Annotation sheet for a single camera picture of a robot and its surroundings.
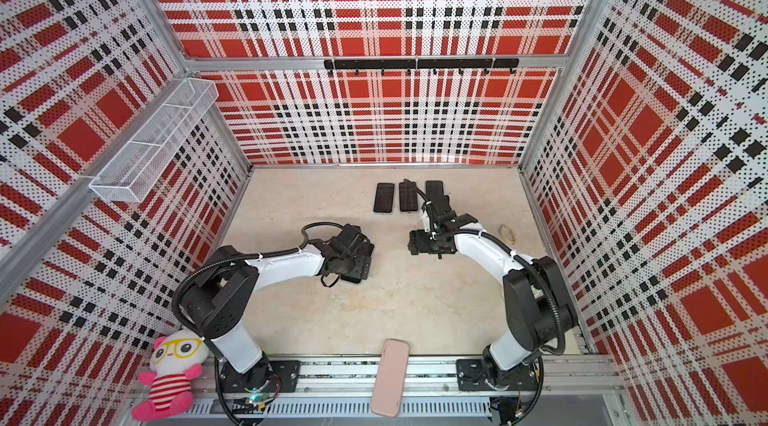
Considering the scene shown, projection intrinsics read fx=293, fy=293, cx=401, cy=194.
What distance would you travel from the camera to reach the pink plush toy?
2.18 ft

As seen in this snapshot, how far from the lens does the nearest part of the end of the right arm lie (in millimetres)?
648

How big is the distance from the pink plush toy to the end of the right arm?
0.61m
